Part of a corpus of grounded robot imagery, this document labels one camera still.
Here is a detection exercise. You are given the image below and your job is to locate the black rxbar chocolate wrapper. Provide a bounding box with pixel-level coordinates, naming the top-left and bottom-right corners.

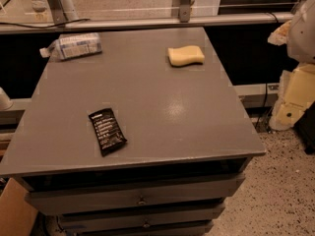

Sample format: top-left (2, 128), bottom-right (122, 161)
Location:
top-left (89, 108), bottom-right (127, 156)

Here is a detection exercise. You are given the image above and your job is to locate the brown cardboard box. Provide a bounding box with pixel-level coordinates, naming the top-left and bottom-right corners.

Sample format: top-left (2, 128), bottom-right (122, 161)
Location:
top-left (0, 179), bottom-right (38, 236)

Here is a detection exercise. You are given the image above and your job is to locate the top grey drawer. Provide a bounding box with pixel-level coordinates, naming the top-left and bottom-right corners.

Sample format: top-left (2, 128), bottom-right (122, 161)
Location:
top-left (25, 173), bottom-right (245, 215)

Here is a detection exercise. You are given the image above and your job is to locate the grey drawer cabinet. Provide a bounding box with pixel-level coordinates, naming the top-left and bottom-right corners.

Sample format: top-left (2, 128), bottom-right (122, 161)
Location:
top-left (0, 28), bottom-right (265, 236)

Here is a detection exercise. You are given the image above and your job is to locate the middle grey drawer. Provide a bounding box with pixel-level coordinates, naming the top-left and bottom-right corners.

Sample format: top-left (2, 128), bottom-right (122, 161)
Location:
top-left (60, 203), bottom-right (224, 233)

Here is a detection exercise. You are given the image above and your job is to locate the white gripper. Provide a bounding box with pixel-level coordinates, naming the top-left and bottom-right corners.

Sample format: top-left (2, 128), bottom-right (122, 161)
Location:
top-left (268, 0), bottom-right (315, 131)

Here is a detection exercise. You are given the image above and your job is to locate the yellow sponge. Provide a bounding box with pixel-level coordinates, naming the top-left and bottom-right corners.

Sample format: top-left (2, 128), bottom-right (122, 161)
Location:
top-left (167, 45), bottom-right (205, 67)

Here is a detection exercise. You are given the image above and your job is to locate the grey metal rail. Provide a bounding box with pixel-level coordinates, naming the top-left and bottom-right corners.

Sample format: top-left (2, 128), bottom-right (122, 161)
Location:
top-left (0, 12), bottom-right (293, 34)

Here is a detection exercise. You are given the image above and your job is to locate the blue plastic water bottle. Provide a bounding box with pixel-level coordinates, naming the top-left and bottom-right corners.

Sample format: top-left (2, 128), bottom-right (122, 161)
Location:
top-left (39, 32), bottom-right (102, 61)

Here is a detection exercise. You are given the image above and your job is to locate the black cable on rail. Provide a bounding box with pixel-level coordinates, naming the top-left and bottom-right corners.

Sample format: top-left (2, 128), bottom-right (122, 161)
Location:
top-left (0, 17), bottom-right (92, 30)

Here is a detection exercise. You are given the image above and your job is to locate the grey drawer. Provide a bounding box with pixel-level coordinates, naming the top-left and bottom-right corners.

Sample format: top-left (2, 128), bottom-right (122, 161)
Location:
top-left (25, 173), bottom-right (245, 215)
top-left (60, 203), bottom-right (224, 233)

